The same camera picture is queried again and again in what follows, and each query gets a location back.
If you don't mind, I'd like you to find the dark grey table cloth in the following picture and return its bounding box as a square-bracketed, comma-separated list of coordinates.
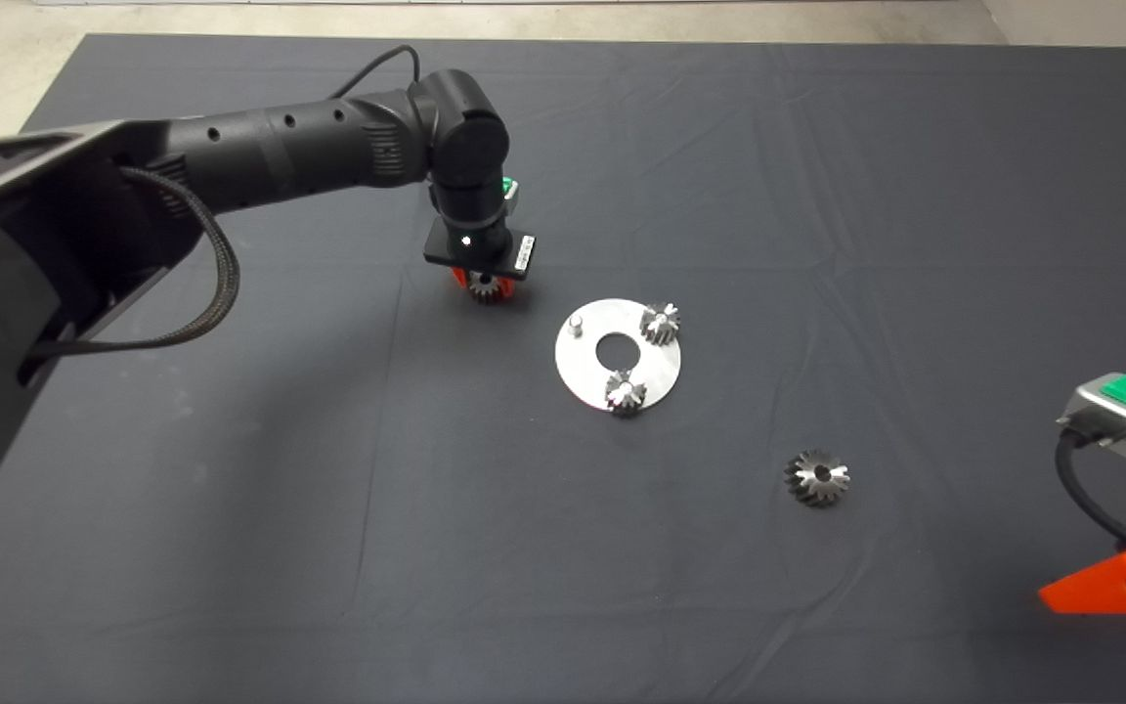
[0, 32, 1126, 704]

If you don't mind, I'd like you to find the round steel plate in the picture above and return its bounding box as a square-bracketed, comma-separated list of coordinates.
[554, 296, 683, 414]

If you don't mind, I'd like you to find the thick braided left arm cable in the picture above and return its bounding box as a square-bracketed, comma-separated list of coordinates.
[30, 164, 241, 355]

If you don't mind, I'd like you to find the large steel gear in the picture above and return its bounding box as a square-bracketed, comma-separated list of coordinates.
[784, 449, 852, 508]

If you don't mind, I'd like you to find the thin black right camera cable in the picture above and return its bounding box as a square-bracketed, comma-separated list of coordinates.
[1055, 430, 1126, 580]

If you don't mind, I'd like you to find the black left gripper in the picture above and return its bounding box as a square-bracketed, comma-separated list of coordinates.
[423, 217, 537, 300]

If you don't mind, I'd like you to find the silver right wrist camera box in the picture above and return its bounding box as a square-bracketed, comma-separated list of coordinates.
[1057, 374, 1126, 464]

